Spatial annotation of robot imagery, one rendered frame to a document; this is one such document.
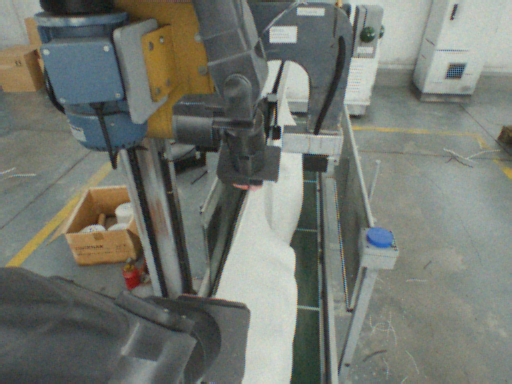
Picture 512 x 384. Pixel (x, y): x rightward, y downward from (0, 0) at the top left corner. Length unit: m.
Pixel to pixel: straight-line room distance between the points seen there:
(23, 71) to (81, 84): 4.70
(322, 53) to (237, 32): 0.37
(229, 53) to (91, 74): 0.27
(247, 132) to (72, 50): 0.30
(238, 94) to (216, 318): 0.25
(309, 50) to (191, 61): 0.26
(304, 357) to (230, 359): 0.86
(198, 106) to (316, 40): 0.36
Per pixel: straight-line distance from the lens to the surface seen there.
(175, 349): 0.17
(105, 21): 0.67
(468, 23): 4.52
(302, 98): 3.67
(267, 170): 0.54
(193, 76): 0.82
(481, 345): 1.92
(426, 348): 1.79
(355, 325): 1.12
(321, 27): 0.75
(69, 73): 0.62
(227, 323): 0.33
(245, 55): 0.41
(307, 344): 1.21
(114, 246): 1.99
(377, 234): 0.88
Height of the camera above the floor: 1.41
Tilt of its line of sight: 35 degrees down
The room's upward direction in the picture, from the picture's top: straight up
